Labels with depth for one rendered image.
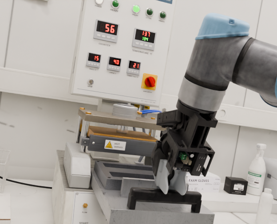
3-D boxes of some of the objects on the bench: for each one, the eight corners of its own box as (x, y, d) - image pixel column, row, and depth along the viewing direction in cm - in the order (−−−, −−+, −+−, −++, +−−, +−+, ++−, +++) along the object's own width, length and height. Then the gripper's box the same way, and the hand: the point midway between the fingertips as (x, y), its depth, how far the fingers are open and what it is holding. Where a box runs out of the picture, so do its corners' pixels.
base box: (50, 195, 125) (57, 151, 124) (142, 201, 136) (149, 161, 135) (57, 276, 74) (68, 202, 73) (203, 274, 85) (214, 210, 84)
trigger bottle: (248, 189, 166) (256, 142, 165) (263, 194, 161) (273, 145, 160) (241, 191, 160) (250, 142, 159) (257, 197, 155) (267, 145, 153)
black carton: (223, 190, 158) (225, 176, 158) (239, 191, 160) (242, 178, 160) (228, 194, 152) (231, 179, 152) (246, 195, 154) (248, 181, 154)
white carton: (164, 184, 151) (166, 168, 151) (202, 184, 162) (205, 170, 162) (179, 192, 141) (181, 176, 140) (219, 192, 152) (221, 177, 151)
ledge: (135, 186, 157) (136, 176, 157) (273, 194, 185) (275, 186, 184) (158, 209, 129) (160, 198, 128) (318, 215, 156) (319, 206, 156)
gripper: (183, 114, 51) (148, 218, 59) (233, 121, 54) (193, 219, 62) (168, 93, 59) (139, 187, 67) (211, 100, 61) (179, 190, 69)
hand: (163, 189), depth 66 cm, fingers closed, pressing on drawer
